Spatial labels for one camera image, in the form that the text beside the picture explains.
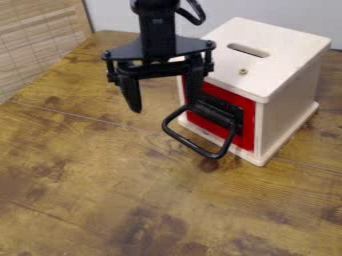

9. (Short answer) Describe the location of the white wooden box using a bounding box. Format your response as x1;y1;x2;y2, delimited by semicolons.
175;16;333;167

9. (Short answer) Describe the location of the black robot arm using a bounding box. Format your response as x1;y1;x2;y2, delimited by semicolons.
102;0;217;113

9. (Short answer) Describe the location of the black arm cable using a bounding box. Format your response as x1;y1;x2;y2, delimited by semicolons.
175;0;209;27

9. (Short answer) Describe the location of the black metal drawer handle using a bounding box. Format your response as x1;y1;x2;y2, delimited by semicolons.
162;99;235;160

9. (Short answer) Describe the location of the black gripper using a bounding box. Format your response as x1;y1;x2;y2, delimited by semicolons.
102;9;215;113

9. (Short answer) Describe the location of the red drawer front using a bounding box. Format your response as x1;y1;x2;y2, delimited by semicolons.
186;82;255;151

